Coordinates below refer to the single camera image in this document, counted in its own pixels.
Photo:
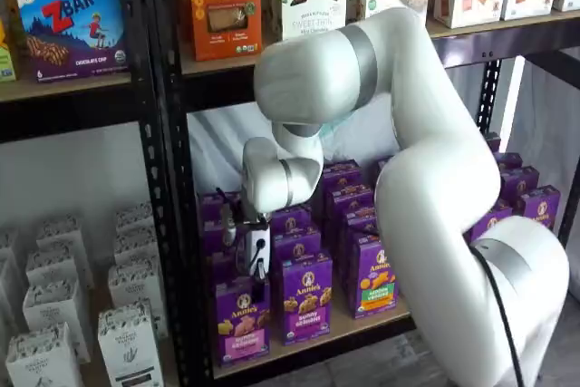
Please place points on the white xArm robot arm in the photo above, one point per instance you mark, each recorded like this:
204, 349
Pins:
430, 178

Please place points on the purple Annie's box pink patch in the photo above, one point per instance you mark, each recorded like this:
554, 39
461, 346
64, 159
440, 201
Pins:
242, 328

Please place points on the purple Annie's snack box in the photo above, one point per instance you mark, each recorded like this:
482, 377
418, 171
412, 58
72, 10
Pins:
358, 224
507, 160
493, 142
213, 235
294, 242
217, 262
342, 176
539, 208
519, 183
353, 201
290, 219
210, 206

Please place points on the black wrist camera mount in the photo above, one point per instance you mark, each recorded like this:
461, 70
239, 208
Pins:
229, 224

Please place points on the purple Annie's box green patch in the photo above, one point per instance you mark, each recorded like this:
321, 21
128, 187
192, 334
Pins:
374, 287

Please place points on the yellow green snack box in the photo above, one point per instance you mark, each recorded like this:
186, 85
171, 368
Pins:
6, 56

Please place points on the purple Annie's box brown bunnies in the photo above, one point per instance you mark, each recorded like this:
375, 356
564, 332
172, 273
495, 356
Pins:
491, 221

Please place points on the orange snack box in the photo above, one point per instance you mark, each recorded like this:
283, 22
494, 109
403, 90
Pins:
224, 6

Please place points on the white pantry box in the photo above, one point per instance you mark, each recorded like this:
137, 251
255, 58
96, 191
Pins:
54, 267
43, 360
136, 248
129, 351
136, 285
56, 310
135, 219
61, 233

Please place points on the black metal shelving rack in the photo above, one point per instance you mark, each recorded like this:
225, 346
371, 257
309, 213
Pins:
174, 142
68, 119

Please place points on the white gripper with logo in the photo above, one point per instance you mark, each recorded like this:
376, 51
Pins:
260, 251

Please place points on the blue ZBar box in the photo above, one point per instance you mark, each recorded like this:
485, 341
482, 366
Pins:
72, 29

